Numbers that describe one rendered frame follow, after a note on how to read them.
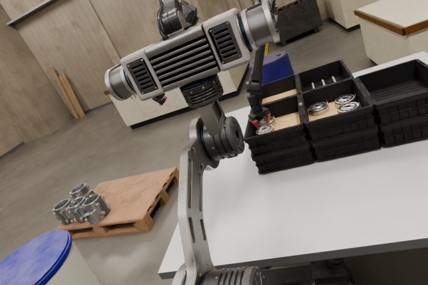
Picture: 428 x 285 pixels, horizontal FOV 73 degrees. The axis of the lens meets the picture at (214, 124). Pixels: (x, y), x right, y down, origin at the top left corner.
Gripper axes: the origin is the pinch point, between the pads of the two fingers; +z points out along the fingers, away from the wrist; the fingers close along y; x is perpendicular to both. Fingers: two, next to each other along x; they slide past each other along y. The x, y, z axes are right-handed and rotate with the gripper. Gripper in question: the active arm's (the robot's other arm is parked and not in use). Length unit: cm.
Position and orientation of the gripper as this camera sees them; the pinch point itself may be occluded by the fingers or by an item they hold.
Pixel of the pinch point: (263, 126)
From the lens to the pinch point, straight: 163.6
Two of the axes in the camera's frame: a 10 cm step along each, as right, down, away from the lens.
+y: -8.5, 4.7, -2.5
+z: 3.7, 8.6, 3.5
